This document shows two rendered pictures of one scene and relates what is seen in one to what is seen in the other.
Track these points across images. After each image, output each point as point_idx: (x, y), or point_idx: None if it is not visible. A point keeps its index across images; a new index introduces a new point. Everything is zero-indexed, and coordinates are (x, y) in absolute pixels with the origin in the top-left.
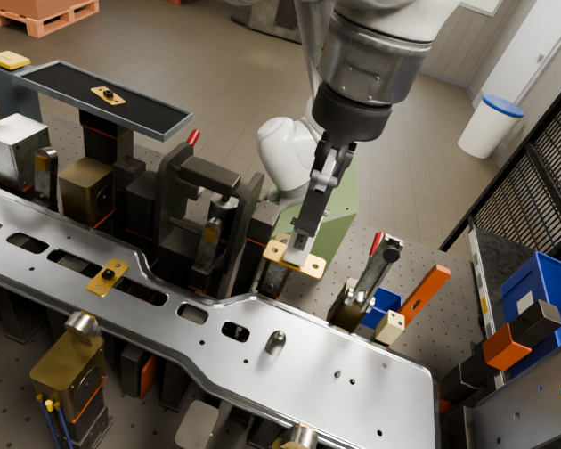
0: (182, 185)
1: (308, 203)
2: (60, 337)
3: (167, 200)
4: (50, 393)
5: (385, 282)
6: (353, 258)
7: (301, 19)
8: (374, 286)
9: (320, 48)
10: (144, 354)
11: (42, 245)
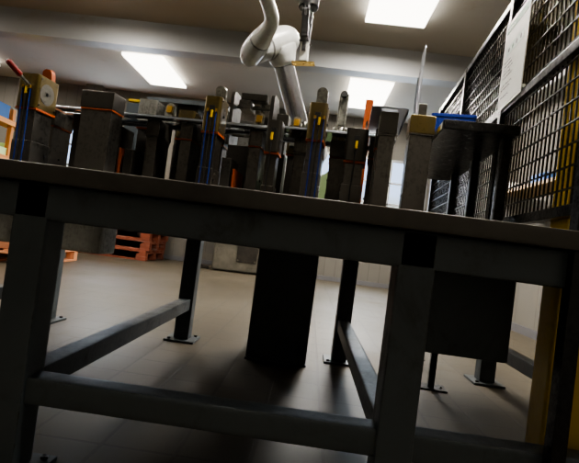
0: (243, 101)
1: (303, 20)
2: (181, 171)
3: (233, 117)
4: (214, 103)
5: None
6: None
7: (280, 78)
8: (344, 118)
9: (291, 92)
10: (232, 164)
11: (169, 137)
